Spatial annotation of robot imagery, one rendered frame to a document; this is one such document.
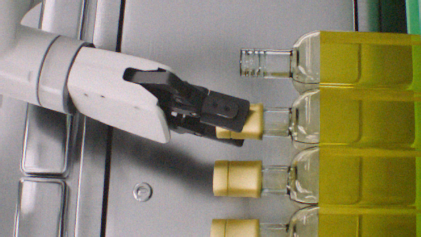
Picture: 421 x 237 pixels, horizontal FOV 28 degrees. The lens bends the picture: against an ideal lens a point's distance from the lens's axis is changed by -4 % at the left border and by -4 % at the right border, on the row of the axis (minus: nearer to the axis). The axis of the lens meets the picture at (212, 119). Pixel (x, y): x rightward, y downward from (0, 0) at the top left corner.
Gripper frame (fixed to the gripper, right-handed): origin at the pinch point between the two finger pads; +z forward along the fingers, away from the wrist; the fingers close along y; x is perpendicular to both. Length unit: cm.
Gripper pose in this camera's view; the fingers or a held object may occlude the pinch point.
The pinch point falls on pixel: (226, 119)
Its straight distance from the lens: 84.0
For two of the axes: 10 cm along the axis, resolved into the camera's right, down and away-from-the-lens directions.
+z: 9.5, 2.7, -1.5
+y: -0.5, -3.4, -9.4
